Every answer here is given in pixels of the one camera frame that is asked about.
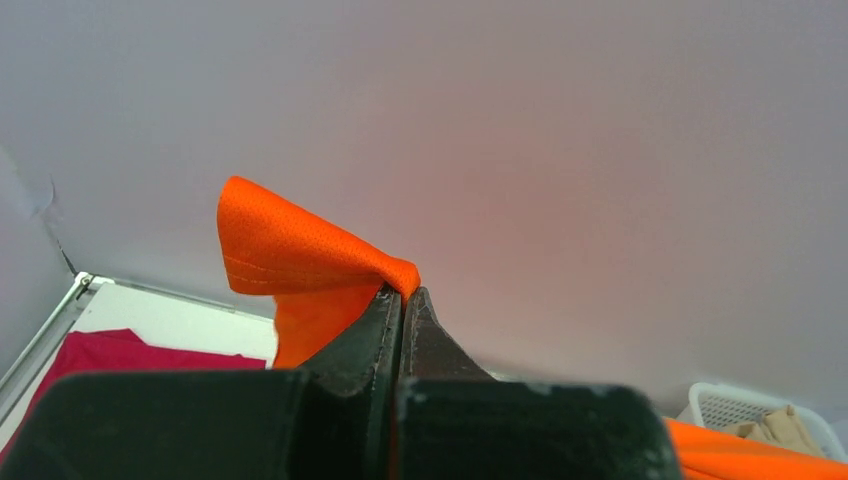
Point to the orange t-shirt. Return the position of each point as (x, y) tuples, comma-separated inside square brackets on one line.
[(321, 277)]

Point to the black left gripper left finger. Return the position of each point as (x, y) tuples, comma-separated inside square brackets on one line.
[(348, 416)]

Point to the folded red t-shirt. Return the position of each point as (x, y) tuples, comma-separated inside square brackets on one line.
[(124, 351)]

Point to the white plastic laundry basket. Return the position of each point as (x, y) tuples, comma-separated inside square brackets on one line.
[(716, 406)]

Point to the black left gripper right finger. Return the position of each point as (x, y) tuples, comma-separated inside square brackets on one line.
[(428, 352)]

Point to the beige crumpled t-shirt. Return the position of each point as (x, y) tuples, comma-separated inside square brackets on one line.
[(781, 428)]

